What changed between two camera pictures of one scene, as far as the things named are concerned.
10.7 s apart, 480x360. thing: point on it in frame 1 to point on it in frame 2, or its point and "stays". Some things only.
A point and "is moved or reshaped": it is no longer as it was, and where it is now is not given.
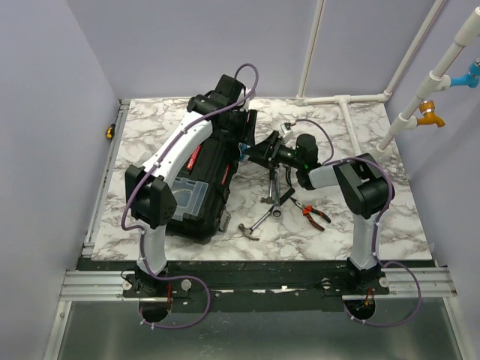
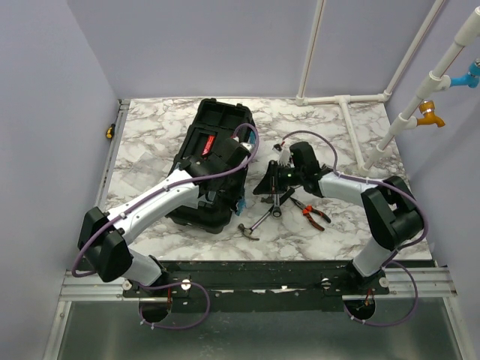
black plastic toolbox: x=201 y=187 is moved or reshaped
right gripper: x=262 y=153 to x=270 y=182
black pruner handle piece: x=286 y=195 stays
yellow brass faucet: x=427 y=107 stays
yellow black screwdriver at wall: x=109 y=133 stays
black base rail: x=255 y=286 stays
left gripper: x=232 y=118 to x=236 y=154
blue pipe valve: x=472 y=79 stays
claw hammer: x=247 y=232 stays
